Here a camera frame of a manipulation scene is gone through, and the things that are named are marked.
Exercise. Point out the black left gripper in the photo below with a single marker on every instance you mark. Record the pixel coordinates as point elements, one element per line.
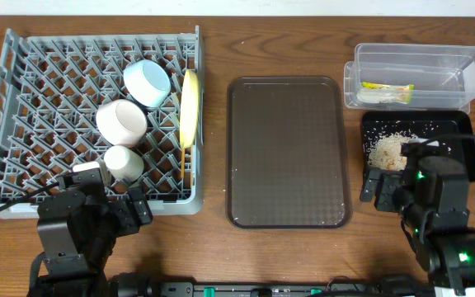
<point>128,214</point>

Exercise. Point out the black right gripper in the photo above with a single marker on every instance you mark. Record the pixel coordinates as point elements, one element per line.
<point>384,190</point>

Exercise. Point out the small white green cup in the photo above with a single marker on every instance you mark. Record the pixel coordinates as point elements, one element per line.
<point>123,163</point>

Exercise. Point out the wooden chopstick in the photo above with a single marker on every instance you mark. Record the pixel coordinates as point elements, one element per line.
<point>183,162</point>
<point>192,166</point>

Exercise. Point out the white napkin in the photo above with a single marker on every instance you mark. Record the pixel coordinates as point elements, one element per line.
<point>372,98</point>

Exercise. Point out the green snack wrapper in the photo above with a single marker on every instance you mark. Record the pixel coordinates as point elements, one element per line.
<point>397,94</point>

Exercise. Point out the pink bowl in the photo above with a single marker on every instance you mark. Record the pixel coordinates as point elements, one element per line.
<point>121,122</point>

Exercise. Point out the yellow plate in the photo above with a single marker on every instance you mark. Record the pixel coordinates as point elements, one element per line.
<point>189,111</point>

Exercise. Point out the light blue bowl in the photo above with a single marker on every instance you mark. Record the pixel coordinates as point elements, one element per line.
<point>147,82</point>

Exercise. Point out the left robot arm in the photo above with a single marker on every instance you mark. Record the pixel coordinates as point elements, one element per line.
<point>72,271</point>

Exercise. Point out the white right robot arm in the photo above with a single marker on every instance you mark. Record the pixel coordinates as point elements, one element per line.
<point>448,257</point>

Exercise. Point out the black waste bin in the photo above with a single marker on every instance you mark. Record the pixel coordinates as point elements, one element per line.
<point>376,125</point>

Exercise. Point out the spilled white rice pile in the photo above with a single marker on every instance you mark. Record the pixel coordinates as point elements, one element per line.
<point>385,153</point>

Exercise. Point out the dark brown serving tray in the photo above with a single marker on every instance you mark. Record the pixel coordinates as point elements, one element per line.
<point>287,154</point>

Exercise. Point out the clear plastic bin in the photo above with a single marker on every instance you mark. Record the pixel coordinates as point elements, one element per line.
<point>443,75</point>

